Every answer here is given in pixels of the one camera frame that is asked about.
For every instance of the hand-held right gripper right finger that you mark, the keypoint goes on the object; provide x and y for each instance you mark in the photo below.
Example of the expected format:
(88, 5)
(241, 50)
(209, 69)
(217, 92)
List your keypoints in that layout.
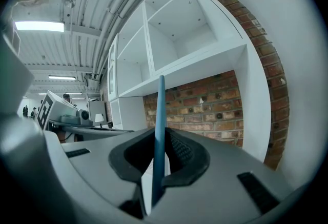
(217, 166)

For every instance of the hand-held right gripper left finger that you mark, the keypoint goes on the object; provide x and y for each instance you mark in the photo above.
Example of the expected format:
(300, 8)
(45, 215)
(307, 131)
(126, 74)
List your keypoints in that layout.
(102, 166)

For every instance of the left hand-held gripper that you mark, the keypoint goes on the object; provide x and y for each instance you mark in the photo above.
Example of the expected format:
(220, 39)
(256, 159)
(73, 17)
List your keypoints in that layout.
(51, 110)

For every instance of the blue book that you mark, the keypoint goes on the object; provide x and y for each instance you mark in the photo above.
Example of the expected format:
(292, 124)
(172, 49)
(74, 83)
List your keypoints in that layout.
(159, 128)

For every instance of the white table lamp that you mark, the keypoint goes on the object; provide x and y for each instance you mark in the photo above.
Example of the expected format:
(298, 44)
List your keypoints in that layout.
(98, 118)

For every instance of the ceiling light panel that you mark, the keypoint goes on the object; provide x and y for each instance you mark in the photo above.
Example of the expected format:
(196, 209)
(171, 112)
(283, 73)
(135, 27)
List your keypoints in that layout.
(73, 93)
(62, 77)
(39, 26)

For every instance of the ribbed glass cabinet door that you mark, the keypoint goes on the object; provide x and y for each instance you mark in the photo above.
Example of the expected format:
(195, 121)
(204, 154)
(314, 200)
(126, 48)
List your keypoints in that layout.
(112, 74)

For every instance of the white ceiling pipe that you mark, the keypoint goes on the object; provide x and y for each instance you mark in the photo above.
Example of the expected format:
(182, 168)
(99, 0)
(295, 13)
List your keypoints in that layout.
(98, 48)
(106, 48)

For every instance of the white wall shelf unit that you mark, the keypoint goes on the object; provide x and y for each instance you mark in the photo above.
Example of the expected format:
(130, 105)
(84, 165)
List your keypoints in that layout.
(256, 102)

